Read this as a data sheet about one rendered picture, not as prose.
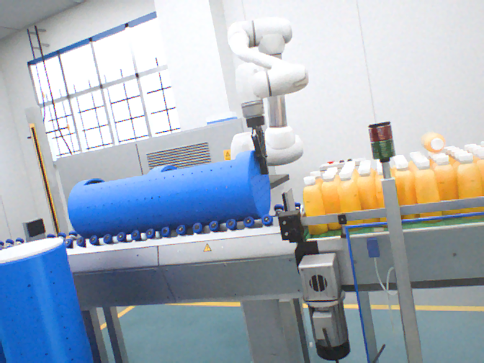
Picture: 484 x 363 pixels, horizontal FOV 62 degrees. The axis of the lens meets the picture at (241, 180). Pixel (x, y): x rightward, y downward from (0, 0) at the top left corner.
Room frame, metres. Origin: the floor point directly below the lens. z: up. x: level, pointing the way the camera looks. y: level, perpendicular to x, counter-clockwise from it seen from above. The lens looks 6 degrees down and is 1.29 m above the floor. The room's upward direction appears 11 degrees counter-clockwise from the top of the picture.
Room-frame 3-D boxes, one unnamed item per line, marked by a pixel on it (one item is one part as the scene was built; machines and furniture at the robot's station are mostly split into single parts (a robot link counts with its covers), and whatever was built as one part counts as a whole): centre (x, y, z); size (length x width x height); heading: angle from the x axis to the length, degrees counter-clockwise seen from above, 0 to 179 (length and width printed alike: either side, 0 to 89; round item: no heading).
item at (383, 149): (1.14, -0.41, 1.18); 0.06 x 0.06 x 0.05
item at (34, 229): (2.06, 1.08, 1.00); 0.10 x 0.04 x 0.15; 160
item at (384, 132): (1.14, -0.41, 1.23); 0.06 x 0.06 x 0.04
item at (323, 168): (1.82, -0.46, 1.05); 0.20 x 0.10 x 0.10; 70
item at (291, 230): (1.41, -0.15, 0.95); 0.10 x 0.07 x 0.10; 160
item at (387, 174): (1.14, -0.41, 1.18); 0.06 x 0.06 x 0.16
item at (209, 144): (3.91, 0.76, 0.72); 2.15 x 0.54 x 1.45; 63
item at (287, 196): (1.61, -0.17, 0.99); 0.10 x 0.02 x 0.12; 160
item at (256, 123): (1.66, -0.10, 1.32); 0.08 x 0.07 x 0.09; 160
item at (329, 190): (1.46, -0.31, 0.99); 0.07 x 0.07 x 0.19
